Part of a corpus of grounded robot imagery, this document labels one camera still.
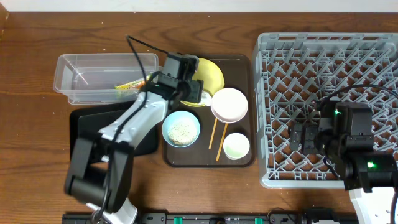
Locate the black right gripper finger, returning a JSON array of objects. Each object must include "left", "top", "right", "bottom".
[
  {"left": 301, "top": 124, "right": 317, "bottom": 155},
  {"left": 289, "top": 123, "right": 303, "bottom": 151}
]

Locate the green yellow snack wrapper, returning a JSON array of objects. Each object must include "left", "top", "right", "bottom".
[{"left": 114, "top": 78, "right": 146, "bottom": 90}]

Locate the yellow round plate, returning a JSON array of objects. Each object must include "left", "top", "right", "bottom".
[{"left": 181, "top": 58, "right": 224, "bottom": 107}]

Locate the light blue bowl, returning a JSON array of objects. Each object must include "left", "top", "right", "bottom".
[{"left": 162, "top": 111, "right": 201, "bottom": 148}]

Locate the wooden chopstick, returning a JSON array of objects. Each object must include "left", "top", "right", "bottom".
[
  {"left": 216, "top": 123, "right": 228, "bottom": 162},
  {"left": 208, "top": 118, "right": 218, "bottom": 150}
]

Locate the white cup green inside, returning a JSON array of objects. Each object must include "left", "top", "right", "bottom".
[{"left": 223, "top": 133, "right": 250, "bottom": 160}]

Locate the pink shallow bowl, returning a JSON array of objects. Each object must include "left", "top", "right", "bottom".
[{"left": 211, "top": 88, "right": 249, "bottom": 124}]

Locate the white tissue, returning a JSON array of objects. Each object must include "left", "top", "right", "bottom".
[{"left": 199, "top": 91, "right": 212, "bottom": 106}]

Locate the pile of rice grains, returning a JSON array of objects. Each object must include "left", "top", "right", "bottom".
[{"left": 168, "top": 118, "right": 197, "bottom": 146}]

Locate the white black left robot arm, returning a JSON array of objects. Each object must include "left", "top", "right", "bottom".
[{"left": 64, "top": 71, "right": 203, "bottom": 223}]

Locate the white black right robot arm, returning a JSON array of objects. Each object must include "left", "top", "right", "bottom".
[{"left": 289, "top": 121, "right": 397, "bottom": 223}]

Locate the clear plastic waste bin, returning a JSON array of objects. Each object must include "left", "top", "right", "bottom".
[{"left": 53, "top": 53, "right": 160, "bottom": 105}]

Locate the grey plastic dishwasher rack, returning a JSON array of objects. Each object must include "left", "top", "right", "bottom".
[{"left": 252, "top": 33, "right": 397, "bottom": 189}]

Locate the black waste tray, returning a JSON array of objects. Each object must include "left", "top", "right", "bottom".
[{"left": 70, "top": 101, "right": 159, "bottom": 164}]

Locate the dark brown serving tray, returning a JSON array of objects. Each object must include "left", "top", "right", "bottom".
[{"left": 162, "top": 54, "right": 256, "bottom": 168}]

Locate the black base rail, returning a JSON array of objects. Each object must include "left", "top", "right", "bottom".
[{"left": 61, "top": 207, "right": 358, "bottom": 224}]

